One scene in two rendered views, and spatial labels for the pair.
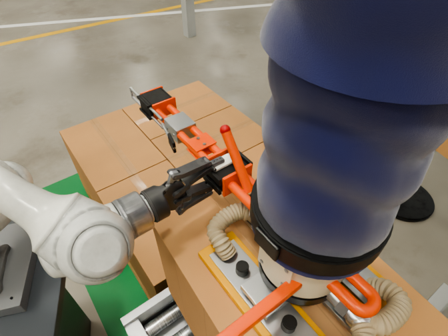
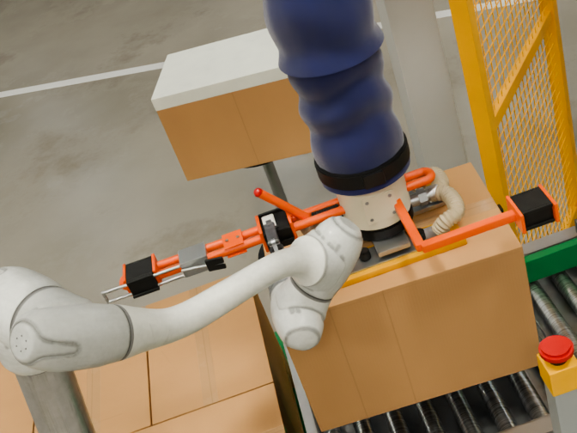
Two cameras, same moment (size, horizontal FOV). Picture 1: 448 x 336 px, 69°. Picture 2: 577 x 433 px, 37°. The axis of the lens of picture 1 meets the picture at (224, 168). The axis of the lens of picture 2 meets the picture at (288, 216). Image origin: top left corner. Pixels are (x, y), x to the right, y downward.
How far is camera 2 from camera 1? 1.61 m
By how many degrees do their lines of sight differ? 41
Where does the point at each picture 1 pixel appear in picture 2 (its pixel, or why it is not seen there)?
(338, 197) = (380, 110)
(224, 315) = (394, 278)
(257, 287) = (385, 244)
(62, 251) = (341, 236)
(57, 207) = (306, 240)
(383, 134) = (375, 67)
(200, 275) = (353, 290)
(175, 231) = not seen: hidden behind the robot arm
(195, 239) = not seen: hidden behind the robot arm
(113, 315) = not seen: outside the picture
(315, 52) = (344, 57)
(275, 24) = (317, 64)
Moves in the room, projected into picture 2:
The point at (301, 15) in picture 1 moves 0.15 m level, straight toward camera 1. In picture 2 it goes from (331, 51) to (391, 55)
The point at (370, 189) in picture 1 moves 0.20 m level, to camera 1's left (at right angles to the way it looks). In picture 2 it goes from (386, 93) to (353, 145)
